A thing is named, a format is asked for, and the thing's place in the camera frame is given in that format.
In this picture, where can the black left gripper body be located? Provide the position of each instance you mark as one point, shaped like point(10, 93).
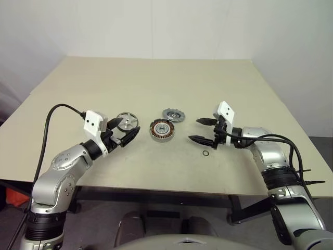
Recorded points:
point(110, 144)

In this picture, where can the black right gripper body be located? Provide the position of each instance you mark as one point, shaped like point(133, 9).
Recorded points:
point(218, 127)

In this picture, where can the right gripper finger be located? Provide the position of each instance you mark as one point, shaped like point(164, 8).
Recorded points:
point(203, 142)
point(206, 122)

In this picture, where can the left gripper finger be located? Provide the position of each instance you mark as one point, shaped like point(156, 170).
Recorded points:
point(115, 123)
point(130, 136)

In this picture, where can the silver pulley wheel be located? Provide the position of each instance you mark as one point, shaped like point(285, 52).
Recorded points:
point(128, 122)

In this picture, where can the grey toothed gear disc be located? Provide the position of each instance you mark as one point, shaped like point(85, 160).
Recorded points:
point(174, 115)

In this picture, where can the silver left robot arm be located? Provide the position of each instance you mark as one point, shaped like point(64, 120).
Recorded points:
point(62, 161)

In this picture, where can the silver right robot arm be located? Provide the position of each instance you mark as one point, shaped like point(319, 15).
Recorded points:
point(270, 153)

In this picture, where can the dark rounded shape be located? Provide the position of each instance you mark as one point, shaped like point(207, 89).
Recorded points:
point(130, 229)

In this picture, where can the grey robot torso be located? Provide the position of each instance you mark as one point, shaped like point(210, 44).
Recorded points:
point(169, 242)

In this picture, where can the orange red object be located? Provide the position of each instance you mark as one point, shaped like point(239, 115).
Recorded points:
point(17, 198)

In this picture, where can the dark purplish curtain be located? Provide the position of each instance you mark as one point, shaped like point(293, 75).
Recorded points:
point(6, 104)

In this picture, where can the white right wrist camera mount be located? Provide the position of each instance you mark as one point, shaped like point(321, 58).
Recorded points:
point(227, 113)

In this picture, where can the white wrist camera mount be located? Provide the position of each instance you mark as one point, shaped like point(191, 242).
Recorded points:
point(227, 113)
point(92, 122)

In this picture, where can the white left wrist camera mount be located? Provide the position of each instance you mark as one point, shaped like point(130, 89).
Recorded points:
point(92, 122)

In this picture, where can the black table frame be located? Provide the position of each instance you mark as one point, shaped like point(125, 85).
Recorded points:
point(156, 199)

